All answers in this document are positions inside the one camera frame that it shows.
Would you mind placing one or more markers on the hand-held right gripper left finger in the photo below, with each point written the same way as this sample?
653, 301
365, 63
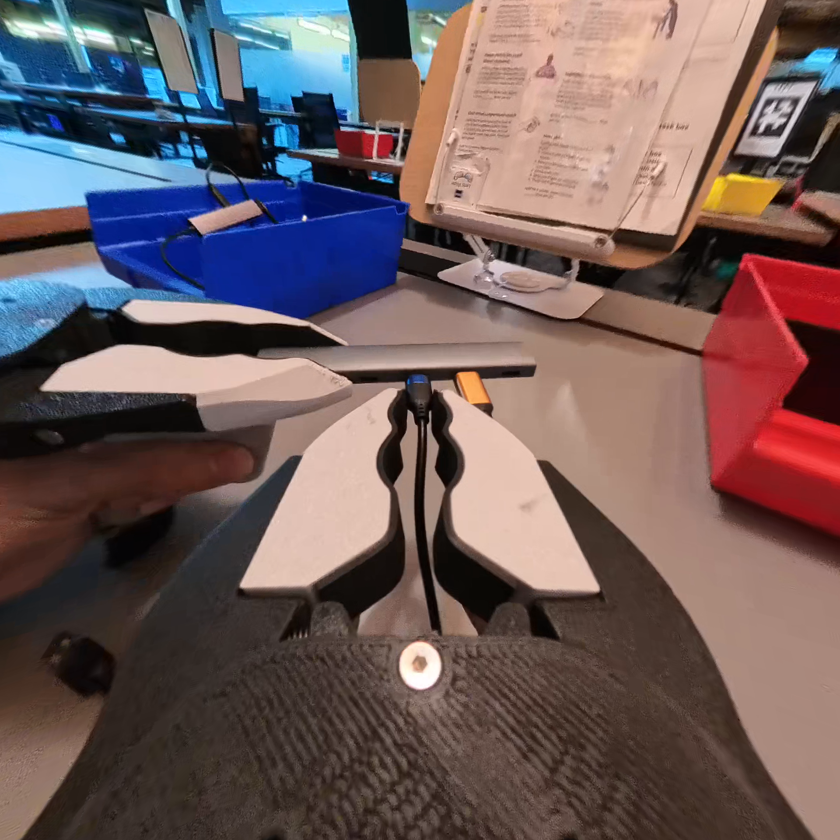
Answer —
328, 518

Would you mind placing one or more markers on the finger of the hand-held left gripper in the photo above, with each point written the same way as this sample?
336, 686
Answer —
197, 377
216, 313

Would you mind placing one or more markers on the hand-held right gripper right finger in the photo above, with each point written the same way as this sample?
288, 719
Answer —
518, 525

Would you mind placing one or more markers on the blue plastic bin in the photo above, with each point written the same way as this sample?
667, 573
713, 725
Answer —
295, 262

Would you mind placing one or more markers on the grey usb hub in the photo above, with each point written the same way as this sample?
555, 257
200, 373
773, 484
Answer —
426, 359

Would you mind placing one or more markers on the grey flat usb dock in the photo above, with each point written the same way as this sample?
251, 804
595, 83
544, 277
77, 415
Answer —
226, 216

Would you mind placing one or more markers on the person's left hand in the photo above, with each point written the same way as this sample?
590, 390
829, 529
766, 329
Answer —
98, 485

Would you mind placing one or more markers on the small red bin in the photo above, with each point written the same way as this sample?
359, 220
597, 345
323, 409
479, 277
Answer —
358, 144

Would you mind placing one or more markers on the black office chair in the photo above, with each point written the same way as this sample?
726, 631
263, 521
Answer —
318, 118

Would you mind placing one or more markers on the tan board on stand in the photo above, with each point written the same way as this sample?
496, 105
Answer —
228, 65
170, 52

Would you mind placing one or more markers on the large red plastic bin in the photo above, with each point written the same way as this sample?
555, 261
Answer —
748, 394

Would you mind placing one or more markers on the tan panel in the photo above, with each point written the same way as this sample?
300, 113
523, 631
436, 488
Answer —
388, 95

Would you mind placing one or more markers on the tan document stand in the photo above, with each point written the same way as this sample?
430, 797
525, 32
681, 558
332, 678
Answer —
426, 98

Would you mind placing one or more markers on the small yellow bin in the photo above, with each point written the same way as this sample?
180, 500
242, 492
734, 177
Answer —
748, 197

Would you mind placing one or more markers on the printed instruction sheets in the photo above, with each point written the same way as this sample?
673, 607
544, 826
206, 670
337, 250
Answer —
577, 98

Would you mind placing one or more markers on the black white marker sign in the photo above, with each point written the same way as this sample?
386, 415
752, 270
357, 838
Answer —
778, 118

